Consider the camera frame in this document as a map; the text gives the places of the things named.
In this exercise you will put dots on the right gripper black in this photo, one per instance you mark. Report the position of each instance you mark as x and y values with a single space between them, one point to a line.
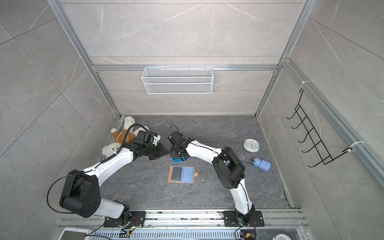
172 153

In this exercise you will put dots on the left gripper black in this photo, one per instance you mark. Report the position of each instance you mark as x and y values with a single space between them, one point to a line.
161 151

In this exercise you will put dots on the blue card box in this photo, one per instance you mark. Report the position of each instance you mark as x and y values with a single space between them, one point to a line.
179 159

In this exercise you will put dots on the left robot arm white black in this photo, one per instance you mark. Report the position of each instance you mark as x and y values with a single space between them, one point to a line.
81 192

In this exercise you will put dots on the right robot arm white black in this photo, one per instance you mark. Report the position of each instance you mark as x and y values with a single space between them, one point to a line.
228 167

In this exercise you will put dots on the white teddy bear brown shirt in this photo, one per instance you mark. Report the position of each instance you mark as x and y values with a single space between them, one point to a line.
119 135

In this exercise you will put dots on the white round clock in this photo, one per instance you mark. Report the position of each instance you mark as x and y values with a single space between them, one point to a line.
251 145

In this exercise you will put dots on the blue dish brush toy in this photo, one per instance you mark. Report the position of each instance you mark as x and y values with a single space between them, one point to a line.
261 164

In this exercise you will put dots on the white tablet device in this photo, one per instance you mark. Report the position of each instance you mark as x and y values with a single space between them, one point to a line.
70 233

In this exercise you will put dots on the pink white round object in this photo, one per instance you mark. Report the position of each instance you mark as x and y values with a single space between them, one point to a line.
281 237

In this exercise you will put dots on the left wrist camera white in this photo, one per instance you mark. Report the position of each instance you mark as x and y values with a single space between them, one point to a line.
155 138

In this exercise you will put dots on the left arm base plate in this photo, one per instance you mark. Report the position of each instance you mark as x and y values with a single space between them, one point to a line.
132 219

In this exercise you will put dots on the white wire mesh basket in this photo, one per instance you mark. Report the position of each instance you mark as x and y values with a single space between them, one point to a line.
178 80

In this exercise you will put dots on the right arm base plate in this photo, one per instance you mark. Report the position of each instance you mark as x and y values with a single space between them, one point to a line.
234 219

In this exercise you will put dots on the aluminium rail front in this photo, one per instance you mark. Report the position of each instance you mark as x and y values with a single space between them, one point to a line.
206 224

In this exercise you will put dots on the black wire hook rack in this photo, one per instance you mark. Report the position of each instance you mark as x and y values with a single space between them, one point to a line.
313 135

